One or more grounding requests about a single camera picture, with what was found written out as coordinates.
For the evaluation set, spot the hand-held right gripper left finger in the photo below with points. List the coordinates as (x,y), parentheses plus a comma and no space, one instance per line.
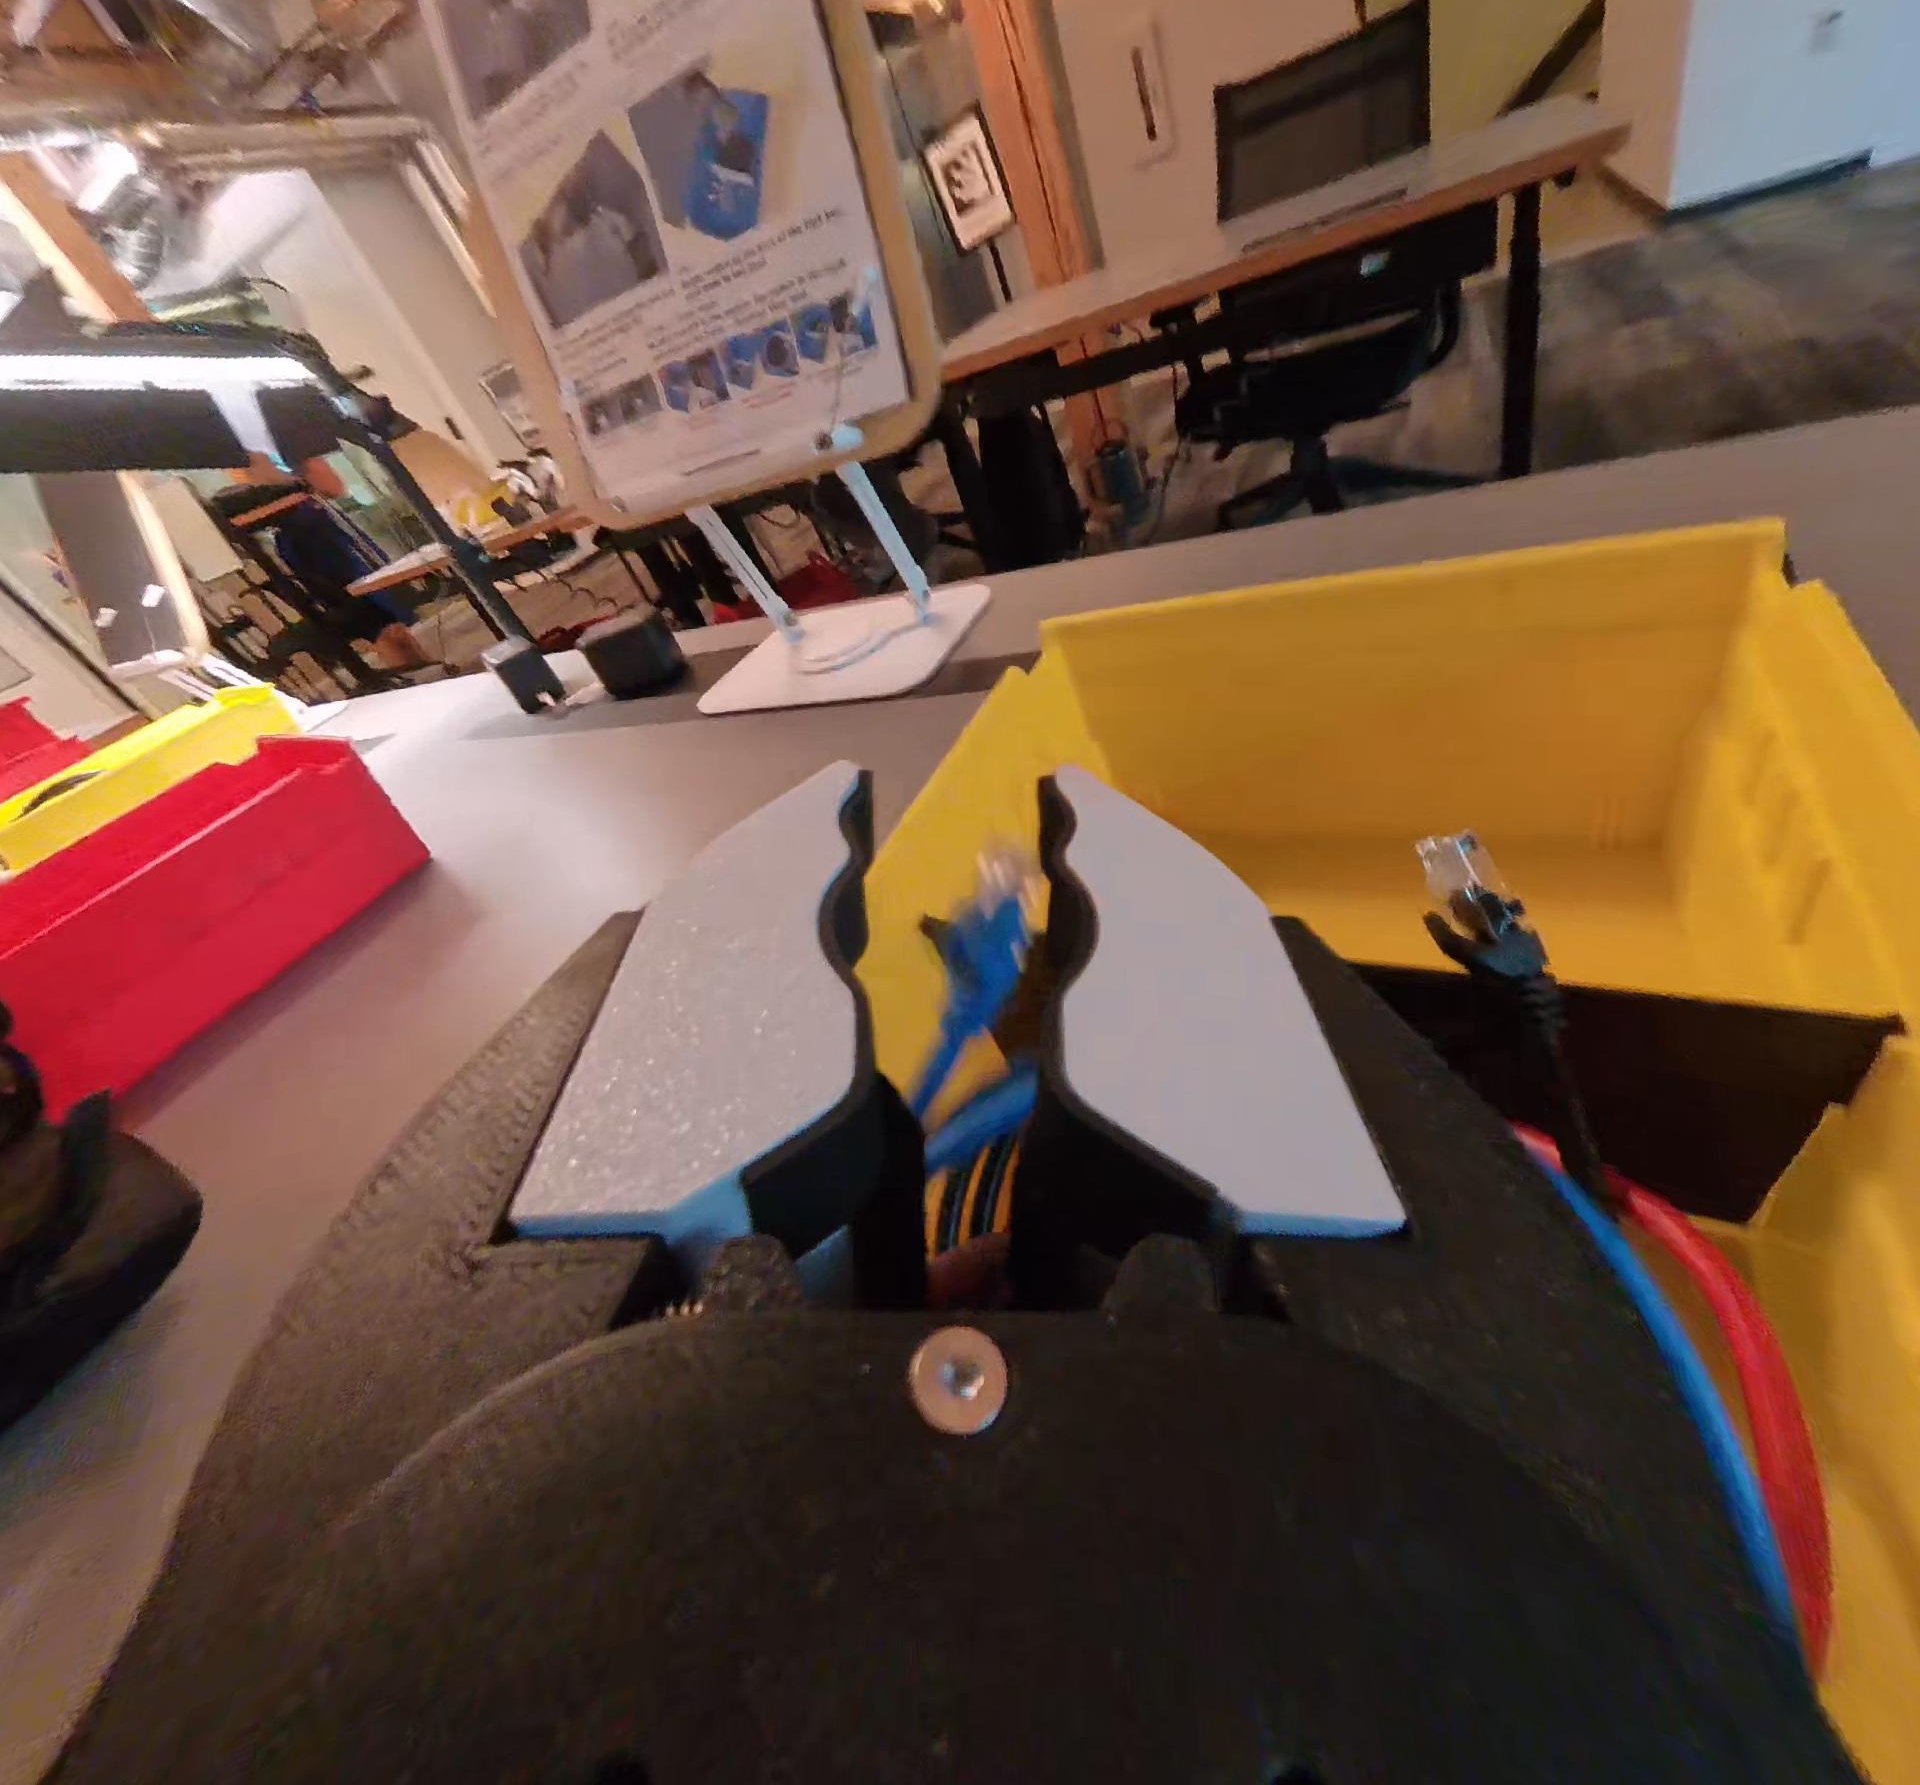
(704,1005)

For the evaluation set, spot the black swivel desk chair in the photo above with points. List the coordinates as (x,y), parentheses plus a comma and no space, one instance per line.
(1305,361)

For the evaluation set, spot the instruction poster board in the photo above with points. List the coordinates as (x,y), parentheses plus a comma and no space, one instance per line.
(674,165)

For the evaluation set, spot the black power adapter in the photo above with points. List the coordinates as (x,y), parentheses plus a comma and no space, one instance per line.
(629,653)
(522,675)

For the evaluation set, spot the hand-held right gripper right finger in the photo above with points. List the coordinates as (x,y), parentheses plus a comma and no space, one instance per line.
(1200,1035)

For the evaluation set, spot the wooden desk with black legs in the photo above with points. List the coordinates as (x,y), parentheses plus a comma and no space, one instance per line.
(1350,211)

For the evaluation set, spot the small square marker sign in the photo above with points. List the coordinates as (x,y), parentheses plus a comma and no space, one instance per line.
(967,177)

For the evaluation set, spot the black desk lamp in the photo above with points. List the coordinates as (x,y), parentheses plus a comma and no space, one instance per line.
(150,420)

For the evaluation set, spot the yellow plastic bin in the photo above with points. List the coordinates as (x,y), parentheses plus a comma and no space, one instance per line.
(150,766)
(1426,707)

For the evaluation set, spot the black textured cushion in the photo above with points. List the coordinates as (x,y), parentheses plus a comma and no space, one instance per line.
(75,1260)

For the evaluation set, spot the red plastic bin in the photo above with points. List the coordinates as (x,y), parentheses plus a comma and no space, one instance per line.
(194,916)
(30,750)

